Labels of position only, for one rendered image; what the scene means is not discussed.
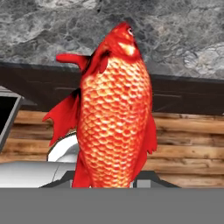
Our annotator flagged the white rounded object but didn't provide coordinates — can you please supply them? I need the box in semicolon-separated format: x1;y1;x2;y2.
0;130;81;189

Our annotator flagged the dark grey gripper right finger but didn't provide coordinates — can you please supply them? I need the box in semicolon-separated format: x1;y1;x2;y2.
131;171;180;189

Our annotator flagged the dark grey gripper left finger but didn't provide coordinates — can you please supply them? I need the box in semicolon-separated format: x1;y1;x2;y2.
39;171;75;189

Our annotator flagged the red orange fish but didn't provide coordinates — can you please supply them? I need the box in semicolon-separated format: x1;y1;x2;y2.
42;21;158;189

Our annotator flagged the dark brown cupboard run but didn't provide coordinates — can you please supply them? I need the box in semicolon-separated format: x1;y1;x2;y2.
0;61;224;116

